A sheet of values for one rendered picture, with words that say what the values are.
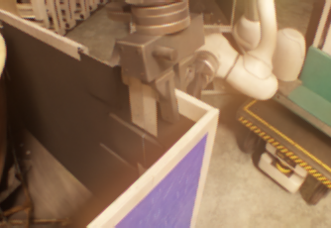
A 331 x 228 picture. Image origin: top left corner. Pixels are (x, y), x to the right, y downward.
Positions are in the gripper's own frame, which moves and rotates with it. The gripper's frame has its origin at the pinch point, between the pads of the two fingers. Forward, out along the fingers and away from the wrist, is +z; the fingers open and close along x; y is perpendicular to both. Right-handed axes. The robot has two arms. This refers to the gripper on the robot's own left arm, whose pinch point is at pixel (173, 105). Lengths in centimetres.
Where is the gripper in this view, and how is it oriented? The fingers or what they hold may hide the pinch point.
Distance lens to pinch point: 42.7
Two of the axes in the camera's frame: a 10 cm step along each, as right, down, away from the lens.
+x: 6.3, -5.3, 5.7
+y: 7.7, 3.0, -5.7
